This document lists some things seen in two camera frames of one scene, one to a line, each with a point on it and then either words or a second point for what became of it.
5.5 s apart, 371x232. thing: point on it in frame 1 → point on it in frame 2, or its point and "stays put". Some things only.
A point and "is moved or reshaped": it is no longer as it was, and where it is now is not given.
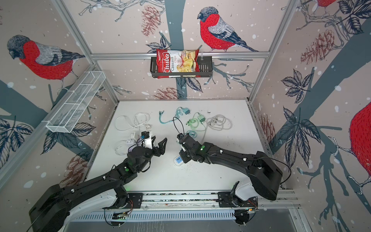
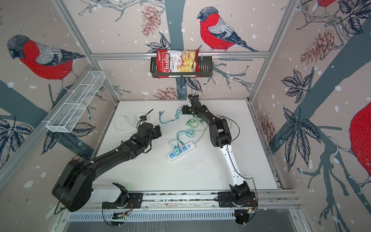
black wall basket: (205, 68) stays put
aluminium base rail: (278, 198) stays put
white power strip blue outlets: (178, 161) is moved or reshaped
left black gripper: (161, 149) → (157, 131)
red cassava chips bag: (178, 61) stays put
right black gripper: (182, 154) → (184, 109)
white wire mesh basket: (77, 97) stays put
